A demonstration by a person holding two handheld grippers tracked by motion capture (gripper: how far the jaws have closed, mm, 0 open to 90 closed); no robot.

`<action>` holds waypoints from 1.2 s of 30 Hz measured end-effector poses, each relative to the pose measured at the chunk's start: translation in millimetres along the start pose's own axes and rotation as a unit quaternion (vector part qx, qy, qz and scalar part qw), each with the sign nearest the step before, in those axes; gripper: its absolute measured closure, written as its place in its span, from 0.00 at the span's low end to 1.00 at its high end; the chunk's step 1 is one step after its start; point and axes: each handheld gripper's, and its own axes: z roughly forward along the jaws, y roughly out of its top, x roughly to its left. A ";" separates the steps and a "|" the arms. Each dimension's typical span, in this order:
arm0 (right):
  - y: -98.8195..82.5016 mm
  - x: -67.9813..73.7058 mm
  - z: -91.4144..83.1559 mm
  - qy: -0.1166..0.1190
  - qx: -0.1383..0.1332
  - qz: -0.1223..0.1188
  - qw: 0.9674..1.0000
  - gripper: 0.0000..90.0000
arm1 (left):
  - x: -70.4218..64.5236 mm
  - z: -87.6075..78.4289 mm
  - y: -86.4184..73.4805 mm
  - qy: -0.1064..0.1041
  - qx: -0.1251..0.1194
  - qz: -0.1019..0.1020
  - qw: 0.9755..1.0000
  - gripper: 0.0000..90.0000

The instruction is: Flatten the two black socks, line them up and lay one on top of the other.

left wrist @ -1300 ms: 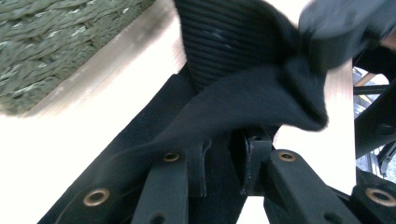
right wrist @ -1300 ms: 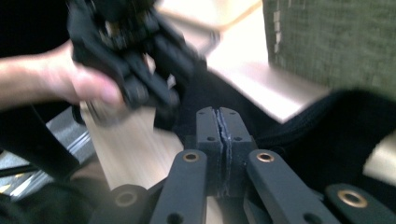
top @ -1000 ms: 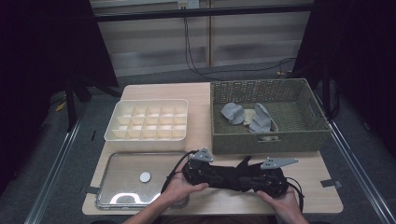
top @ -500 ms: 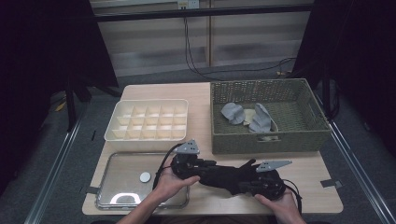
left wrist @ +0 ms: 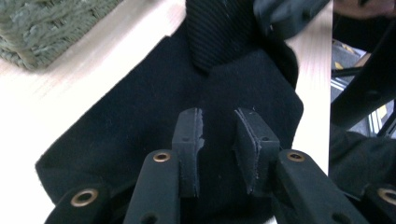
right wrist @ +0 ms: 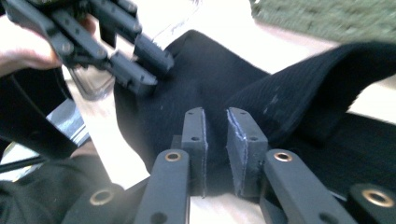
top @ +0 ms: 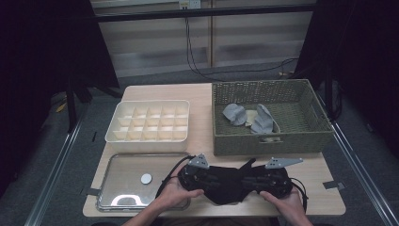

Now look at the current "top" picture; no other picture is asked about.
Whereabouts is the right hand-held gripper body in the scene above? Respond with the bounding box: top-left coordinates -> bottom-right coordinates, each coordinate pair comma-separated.
259,156 -> 304,200

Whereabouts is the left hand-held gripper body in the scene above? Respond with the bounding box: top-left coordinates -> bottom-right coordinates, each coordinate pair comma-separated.
178,153 -> 211,193

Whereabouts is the grey sock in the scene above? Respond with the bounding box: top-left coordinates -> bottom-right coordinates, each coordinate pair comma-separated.
221,103 -> 248,127
249,104 -> 277,135

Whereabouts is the clear plastic lid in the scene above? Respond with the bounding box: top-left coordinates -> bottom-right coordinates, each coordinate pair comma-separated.
96,152 -> 193,212

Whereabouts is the white divided storage box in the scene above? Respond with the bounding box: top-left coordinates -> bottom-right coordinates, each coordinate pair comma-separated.
104,99 -> 192,153

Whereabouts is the green woven basket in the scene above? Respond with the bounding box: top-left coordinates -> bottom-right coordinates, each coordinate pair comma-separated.
211,78 -> 334,157

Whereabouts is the person's right hand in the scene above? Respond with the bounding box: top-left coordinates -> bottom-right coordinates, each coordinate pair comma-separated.
259,187 -> 308,221

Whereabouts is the person's left hand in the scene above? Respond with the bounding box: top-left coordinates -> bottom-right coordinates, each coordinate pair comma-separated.
155,179 -> 205,215

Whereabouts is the black metal stand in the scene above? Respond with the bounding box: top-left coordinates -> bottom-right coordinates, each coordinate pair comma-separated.
65,74 -> 123,134
323,59 -> 343,121

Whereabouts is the black curtain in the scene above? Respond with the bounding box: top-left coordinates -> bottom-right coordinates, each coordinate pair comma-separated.
0,0 -> 120,189
295,0 -> 399,158

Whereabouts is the black horizontal bar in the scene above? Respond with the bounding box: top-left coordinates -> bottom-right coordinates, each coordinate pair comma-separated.
93,3 -> 318,23

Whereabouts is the left hand-held gripper cable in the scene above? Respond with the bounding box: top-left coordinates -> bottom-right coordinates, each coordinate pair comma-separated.
154,154 -> 196,200

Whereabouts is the hand-held gripper cable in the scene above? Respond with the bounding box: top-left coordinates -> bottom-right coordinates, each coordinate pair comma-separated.
289,176 -> 310,212
154,154 -> 196,200

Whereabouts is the right hand-held gripper cable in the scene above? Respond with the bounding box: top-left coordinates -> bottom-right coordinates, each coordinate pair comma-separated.
289,176 -> 310,212

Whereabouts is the metal floor rail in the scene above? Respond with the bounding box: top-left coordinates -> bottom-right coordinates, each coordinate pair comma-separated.
316,93 -> 399,226
24,119 -> 84,226

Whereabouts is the black wall cable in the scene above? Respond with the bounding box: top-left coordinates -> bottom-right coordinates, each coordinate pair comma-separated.
184,17 -> 299,83

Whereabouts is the white wall socket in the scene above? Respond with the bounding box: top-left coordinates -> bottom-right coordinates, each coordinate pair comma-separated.
178,0 -> 201,9

